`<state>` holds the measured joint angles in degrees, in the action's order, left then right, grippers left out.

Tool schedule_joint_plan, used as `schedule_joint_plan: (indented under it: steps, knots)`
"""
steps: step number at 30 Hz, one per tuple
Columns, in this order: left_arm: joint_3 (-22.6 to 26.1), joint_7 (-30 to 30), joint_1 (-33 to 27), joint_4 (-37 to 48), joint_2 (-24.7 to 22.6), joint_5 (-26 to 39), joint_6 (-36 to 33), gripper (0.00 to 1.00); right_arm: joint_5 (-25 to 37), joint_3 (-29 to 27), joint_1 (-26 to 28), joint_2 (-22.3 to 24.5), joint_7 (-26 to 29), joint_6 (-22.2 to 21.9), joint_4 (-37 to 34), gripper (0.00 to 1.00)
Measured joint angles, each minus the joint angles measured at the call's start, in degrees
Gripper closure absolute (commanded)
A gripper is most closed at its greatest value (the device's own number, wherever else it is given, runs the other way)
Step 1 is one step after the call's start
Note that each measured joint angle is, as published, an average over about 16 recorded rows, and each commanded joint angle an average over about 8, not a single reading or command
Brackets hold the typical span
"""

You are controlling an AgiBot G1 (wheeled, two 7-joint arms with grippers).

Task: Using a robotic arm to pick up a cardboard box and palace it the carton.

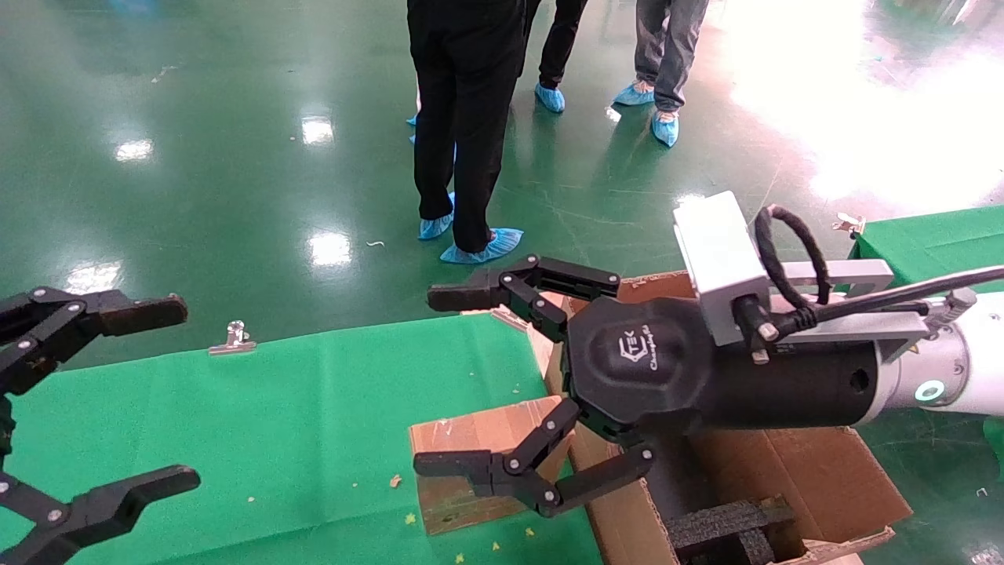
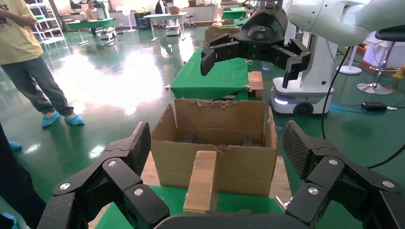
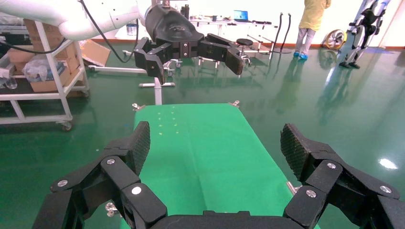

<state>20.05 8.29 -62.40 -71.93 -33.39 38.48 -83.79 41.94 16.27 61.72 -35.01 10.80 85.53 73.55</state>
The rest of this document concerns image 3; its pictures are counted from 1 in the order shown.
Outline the round black stool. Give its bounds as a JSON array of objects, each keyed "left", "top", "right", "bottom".
[{"left": 235, "top": 38, "right": 255, "bottom": 61}]

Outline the green table cloth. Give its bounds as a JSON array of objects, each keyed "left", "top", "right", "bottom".
[{"left": 120, "top": 103, "right": 320, "bottom": 229}]

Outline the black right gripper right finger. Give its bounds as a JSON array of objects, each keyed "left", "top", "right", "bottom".
[{"left": 280, "top": 123, "right": 405, "bottom": 229}]

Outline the black bent pole stand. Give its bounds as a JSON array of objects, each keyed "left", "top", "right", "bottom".
[{"left": 271, "top": 12, "right": 293, "bottom": 55}]

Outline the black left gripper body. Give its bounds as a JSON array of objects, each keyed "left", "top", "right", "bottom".
[{"left": 144, "top": 4, "right": 205, "bottom": 60}]

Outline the flattened cardboard sheet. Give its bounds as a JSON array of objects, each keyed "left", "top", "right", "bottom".
[{"left": 80, "top": 39, "right": 111, "bottom": 67}]

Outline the large stacked cardboard box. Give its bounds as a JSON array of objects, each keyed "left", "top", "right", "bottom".
[{"left": 23, "top": 19, "right": 85, "bottom": 75}]

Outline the yellow floor fan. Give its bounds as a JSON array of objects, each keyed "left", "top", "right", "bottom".
[{"left": 325, "top": 29, "right": 347, "bottom": 51}]

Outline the open laptop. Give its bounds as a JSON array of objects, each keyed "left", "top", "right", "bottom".
[{"left": 233, "top": 10, "right": 251, "bottom": 23}]

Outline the person in yellow shirt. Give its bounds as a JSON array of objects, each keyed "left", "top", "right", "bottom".
[{"left": 292, "top": 0, "right": 332, "bottom": 61}]

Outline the white metal floor frame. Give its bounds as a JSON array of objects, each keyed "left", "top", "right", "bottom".
[{"left": 88, "top": 64, "right": 177, "bottom": 106}]

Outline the small cardboard box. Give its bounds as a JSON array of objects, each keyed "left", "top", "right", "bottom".
[{"left": 30, "top": 67, "right": 72, "bottom": 93}]

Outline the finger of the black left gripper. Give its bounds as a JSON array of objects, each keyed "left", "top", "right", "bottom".
[
  {"left": 133, "top": 37, "right": 173, "bottom": 85},
  {"left": 197, "top": 33, "right": 245, "bottom": 76}
]

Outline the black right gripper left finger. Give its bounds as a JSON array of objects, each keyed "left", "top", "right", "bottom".
[{"left": 32, "top": 121, "right": 168, "bottom": 229}]

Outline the white wheeled shelf cart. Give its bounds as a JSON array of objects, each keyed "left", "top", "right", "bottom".
[{"left": 0, "top": 20, "right": 90, "bottom": 132}]

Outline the white black humanoid robot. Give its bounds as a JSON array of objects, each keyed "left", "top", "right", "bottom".
[{"left": 339, "top": 0, "right": 392, "bottom": 70}]

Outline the clear plastic bag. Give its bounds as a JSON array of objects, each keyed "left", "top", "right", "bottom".
[{"left": 22, "top": 55, "right": 66, "bottom": 83}]

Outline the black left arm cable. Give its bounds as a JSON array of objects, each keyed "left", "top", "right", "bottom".
[{"left": 0, "top": 0, "right": 140, "bottom": 63}]

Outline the clear plastic cup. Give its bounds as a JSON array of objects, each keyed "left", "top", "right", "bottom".
[{"left": 4, "top": 75, "right": 18, "bottom": 90}]

